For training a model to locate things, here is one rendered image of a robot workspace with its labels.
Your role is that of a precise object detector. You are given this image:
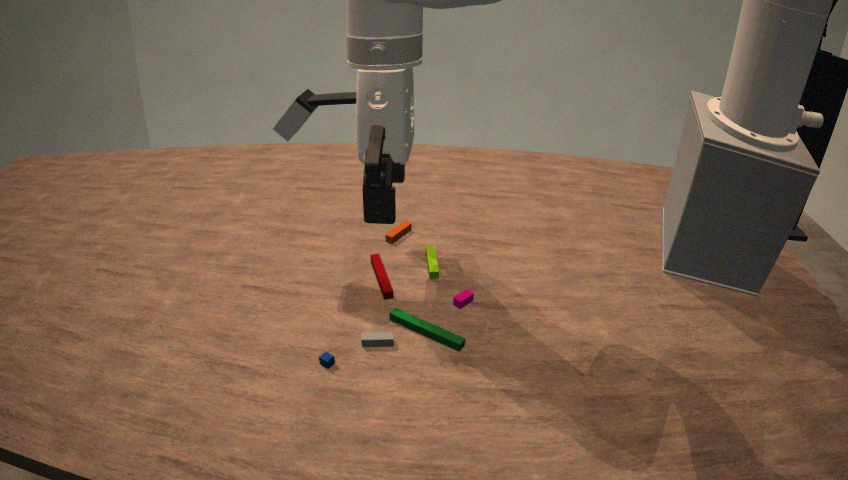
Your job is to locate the small blue cube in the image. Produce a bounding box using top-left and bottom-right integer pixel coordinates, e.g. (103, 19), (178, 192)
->
(319, 351), (335, 369)

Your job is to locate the small magenta block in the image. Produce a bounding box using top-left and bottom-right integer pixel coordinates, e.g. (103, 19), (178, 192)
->
(453, 289), (474, 309)

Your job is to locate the red rod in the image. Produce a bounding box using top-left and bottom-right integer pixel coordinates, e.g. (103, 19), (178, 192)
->
(370, 254), (394, 300)

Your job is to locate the orange rod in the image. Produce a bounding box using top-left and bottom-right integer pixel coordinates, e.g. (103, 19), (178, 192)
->
(385, 221), (412, 244)

